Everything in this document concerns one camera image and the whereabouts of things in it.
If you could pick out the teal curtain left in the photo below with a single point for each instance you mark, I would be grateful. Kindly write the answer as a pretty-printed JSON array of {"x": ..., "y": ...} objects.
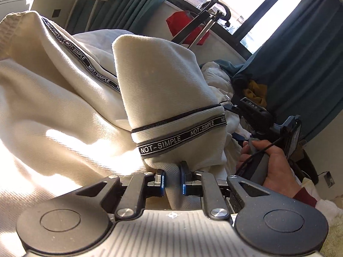
[{"x": 130, "y": 15}]

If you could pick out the grey crumpled clothes pile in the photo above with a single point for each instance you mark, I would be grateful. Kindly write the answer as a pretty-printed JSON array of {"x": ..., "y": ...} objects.
[{"x": 220, "y": 84}]

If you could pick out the person right hand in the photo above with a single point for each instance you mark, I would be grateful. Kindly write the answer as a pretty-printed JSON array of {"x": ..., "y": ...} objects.
[{"x": 280, "y": 177}]

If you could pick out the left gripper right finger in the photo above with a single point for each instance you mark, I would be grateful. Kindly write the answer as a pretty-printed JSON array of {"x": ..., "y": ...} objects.
[{"x": 211, "y": 191}]

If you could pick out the silver black folding stand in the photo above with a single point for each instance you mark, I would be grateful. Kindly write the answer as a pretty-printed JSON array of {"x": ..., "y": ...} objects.
[{"x": 213, "y": 18}]

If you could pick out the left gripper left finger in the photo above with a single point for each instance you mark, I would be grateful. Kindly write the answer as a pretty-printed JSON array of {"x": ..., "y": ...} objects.
[{"x": 140, "y": 187}]

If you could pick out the cream white zip hoodie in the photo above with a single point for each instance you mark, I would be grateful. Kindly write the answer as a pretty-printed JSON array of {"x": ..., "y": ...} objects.
[{"x": 63, "y": 123}]

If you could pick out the black framed window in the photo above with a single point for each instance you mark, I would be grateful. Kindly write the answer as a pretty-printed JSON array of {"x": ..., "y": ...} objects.
[{"x": 251, "y": 24}]

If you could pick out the teal curtain right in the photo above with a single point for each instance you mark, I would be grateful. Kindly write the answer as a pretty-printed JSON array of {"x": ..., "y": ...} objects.
[{"x": 301, "y": 65}]

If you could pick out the teal curtain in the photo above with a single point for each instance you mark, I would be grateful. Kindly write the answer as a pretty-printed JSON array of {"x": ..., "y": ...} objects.
[
  {"x": 130, "y": 15},
  {"x": 301, "y": 65}
]

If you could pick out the mustard yellow garment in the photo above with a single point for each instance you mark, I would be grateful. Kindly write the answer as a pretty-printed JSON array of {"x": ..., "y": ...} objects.
[{"x": 256, "y": 93}]

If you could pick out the red bag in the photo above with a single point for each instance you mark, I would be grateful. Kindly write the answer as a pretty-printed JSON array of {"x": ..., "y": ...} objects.
[{"x": 184, "y": 27}]

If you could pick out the dark red sleeve forearm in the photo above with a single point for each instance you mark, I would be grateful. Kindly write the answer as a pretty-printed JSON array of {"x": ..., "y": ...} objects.
[{"x": 304, "y": 197}]

